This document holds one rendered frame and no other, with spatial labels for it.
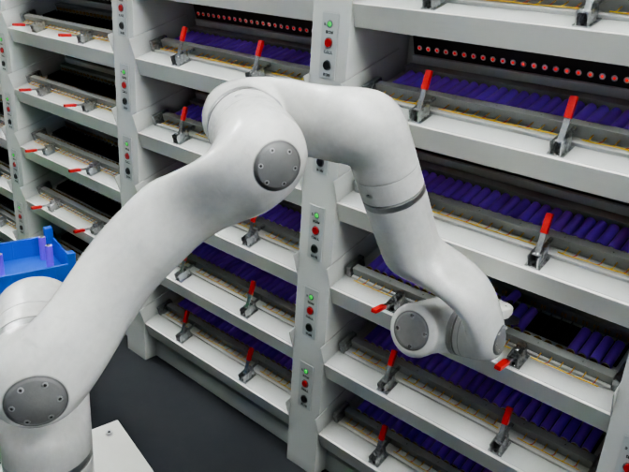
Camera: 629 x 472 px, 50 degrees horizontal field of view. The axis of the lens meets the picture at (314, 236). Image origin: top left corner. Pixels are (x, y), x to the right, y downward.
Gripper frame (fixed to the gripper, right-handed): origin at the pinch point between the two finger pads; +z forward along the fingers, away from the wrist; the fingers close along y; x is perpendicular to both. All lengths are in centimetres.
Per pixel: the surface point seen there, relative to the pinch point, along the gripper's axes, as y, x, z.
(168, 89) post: 105, -23, -1
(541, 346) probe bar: -10.2, 3.5, -1.9
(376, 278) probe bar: 26.5, 3.6, -1.7
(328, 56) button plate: 40, -38, -16
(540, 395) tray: -13.2, 11.1, -4.2
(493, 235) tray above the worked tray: 2.3, -13.5, -5.8
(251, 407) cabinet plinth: 62, 54, 9
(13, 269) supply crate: 109, 27, -37
